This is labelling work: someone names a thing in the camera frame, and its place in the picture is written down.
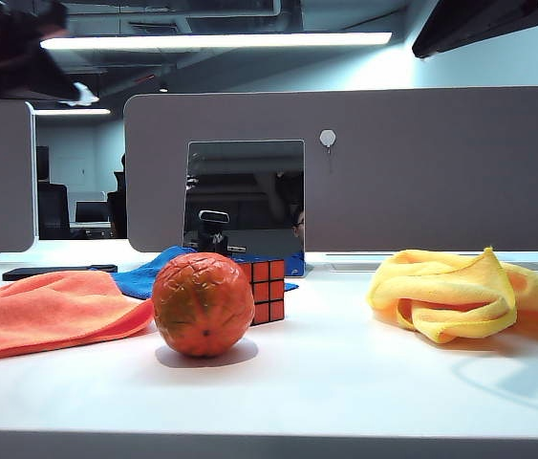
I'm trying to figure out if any short ceiling light strip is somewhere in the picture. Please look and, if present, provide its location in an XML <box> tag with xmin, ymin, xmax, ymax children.
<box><xmin>33</xmin><ymin>108</ymin><xmax>113</xmax><ymax>118</ymax></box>

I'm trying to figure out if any long ceiling light strip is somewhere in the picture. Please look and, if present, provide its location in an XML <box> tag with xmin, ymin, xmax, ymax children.
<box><xmin>39</xmin><ymin>31</ymin><xmax>394</xmax><ymax>52</ymax></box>

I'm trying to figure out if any black flat phone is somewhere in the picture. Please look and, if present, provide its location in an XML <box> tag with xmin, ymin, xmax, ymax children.
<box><xmin>2</xmin><ymin>263</ymin><xmax>119</xmax><ymax>282</ymax></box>

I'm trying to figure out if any blue microfiber rag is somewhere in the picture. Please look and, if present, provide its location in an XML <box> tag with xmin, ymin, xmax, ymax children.
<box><xmin>110</xmin><ymin>245</ymin><xmax>299</xmax><ymax>301</ymax></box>

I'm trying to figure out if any black computer monitor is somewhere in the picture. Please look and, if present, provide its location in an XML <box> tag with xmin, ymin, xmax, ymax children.
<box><xmin>74</xmin><ymin>200</ymin><xmax>111</xmax><ymax>226</ymax></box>

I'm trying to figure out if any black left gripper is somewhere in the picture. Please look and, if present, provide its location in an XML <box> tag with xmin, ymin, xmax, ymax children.
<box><xmin>0</xmin><ymin>0</ymin><xmax>100</xmax><ymax>107</ymax></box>

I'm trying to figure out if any Rubik's cube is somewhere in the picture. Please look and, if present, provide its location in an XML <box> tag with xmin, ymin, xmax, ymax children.
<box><xmin>235</xmin><ymin>257</ymin><xmax>288</xmax><ymax>327</ymax></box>

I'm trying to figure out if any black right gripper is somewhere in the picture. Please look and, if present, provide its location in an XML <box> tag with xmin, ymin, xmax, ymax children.
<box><xmin>411</xmin><ymin>0</ymin><xmax>538</xmax><ymax>59</ymax></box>

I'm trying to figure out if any metal standing mirror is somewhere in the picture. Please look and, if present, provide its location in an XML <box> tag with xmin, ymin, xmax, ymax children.
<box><xmin>181</xmin><ymin>139</ymin><xmax>315</xmax><ymax>279</ymax></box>

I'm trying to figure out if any black office chair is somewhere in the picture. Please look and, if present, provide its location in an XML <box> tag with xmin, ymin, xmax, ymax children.
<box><xmin>37</xmin><ymin>183</ymin><xmax>72</xmax><ymax>240</ymax></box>

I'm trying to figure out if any grey desk cable cover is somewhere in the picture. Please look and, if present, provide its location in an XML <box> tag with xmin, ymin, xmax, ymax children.
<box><xmin>324</xmin><ymin>252</ymin><xmax>397</xmax><ymax>273</ymax></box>

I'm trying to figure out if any white wall hook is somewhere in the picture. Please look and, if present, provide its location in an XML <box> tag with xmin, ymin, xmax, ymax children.
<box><xmin>318</xmin><ymin>127</ymin><xmax>337</xmax><ymax>155</ymax></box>

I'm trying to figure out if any wide brown partition panel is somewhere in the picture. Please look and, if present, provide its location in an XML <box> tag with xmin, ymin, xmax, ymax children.
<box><xmin>123</xmin><ymin>85</ymin><xmax>538</xmax><ymax>254</ymax></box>

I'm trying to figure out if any yellow microfiber rag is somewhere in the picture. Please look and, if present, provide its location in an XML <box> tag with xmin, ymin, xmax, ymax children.
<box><xmin>366</xmin><ymin>246</ymin><xmax>538</xmax><ymax>344</ymax></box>

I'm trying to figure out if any orange microfiber rag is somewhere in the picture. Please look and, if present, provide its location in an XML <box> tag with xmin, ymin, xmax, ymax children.
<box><xmin>0</xmin><ymin>270</ymin><xmax>155</xmax><ymax>365</ymax></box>

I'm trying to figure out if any orange toy fruit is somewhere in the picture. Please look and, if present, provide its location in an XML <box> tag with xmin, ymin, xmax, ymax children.
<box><xmin>151</xmin><ymin>251</ymin><xmax>256</xmax><ymax>359</ymax></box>

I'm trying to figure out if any person in dark clothes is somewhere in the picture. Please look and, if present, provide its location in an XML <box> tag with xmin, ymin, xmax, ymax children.
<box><xmin>107</xmin><ymin>152</ymin><xmax>129</xmax><ymax>239</ymax></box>

